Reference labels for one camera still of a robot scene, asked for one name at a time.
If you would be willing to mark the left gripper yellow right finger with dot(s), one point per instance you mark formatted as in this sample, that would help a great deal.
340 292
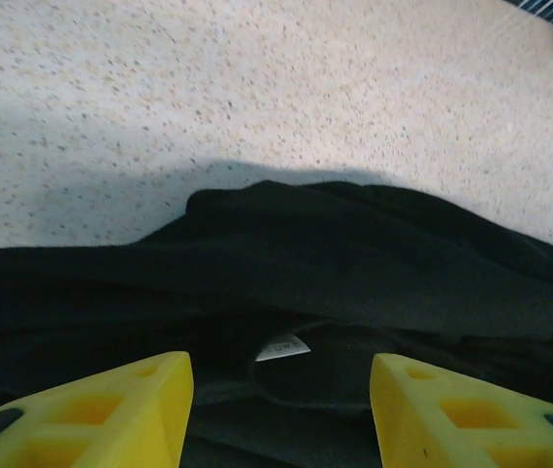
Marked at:
422 419

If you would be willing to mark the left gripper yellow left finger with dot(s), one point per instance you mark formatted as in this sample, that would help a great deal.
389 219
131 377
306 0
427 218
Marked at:
125 414

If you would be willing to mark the black t-shirt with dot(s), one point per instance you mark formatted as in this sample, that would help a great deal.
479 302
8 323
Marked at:
281 263

